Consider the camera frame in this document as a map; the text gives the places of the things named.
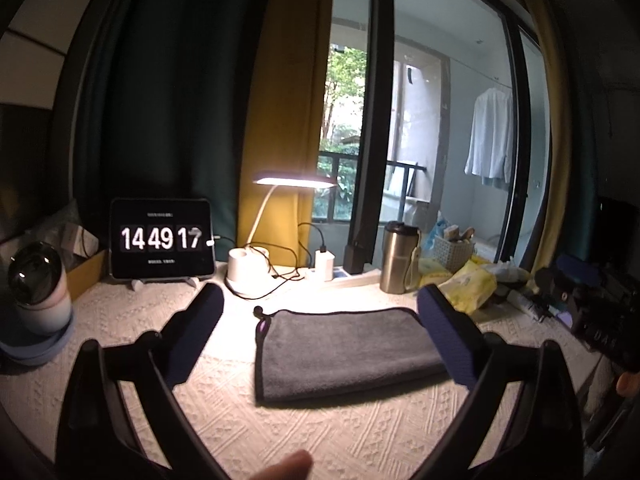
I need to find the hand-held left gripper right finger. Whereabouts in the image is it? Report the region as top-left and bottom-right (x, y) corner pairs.
(415, 284), (584, 480)

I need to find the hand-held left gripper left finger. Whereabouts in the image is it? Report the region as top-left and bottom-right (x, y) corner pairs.
(55, 282), (231, 480)

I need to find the grey towel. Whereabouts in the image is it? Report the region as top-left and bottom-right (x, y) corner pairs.
(253, 306), (449, 405)

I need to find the person's right hand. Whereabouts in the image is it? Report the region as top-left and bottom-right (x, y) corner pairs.
(615, 369), (640, 402)

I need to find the person's left hand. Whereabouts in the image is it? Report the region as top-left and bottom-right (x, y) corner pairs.
(249, 449), (315, 480)

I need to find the yellow wipes packet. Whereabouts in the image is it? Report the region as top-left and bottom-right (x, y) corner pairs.
(438, 259), (499, 315)

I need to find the white tablet stand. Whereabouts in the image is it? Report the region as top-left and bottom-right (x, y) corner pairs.
(129, 275), (200, 292)

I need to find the white tube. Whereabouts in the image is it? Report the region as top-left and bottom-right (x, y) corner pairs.
(507, 292), (547, 322)

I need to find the small yellow packet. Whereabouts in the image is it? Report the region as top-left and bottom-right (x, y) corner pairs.
(418, 258), (454, 288)

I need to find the white desk lamp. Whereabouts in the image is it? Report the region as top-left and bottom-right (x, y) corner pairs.
(224, 170), (338, 298)

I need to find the white woven basket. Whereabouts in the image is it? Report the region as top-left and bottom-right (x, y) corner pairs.
(432, 234), (476, 274)

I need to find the stainless steel tumbler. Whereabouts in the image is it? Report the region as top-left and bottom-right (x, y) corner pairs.
(379, 220), (422, 294)

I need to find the tablet with clock display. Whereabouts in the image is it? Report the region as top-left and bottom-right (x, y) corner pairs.
(108, 197), (217, 281)

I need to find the blue plastic bag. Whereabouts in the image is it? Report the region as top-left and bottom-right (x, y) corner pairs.
(421, 212), (451, 256)

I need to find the cardboard box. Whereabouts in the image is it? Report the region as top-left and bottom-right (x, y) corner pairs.
(65, 247), (110, 300)

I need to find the white charger block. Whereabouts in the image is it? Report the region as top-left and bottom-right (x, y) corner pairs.
(314, 246), (335, 282)

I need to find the cream knit tablecloth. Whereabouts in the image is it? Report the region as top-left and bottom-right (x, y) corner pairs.
(0, 267), (616, 480)

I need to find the black balcony railing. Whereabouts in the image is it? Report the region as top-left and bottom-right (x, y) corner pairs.
(314, 150), (426, 223)

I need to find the white hanging shirt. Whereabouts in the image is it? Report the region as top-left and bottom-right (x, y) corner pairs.
(464, 86), (516, 187)

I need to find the dark green curtain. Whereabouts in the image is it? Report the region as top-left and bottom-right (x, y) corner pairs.
(70, 0), (281, 251)

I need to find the yellow curtain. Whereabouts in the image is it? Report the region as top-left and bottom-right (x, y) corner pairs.
(237, 0), (335, 268)

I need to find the black charger cable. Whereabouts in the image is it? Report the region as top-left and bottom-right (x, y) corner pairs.
(224, 222), (327, 295)

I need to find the white round camera device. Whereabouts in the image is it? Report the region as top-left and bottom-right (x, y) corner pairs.
(0, 241), (77, 367)

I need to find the black window frame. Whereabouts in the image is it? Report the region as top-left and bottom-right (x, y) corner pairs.
(345, 0), (538, 273)

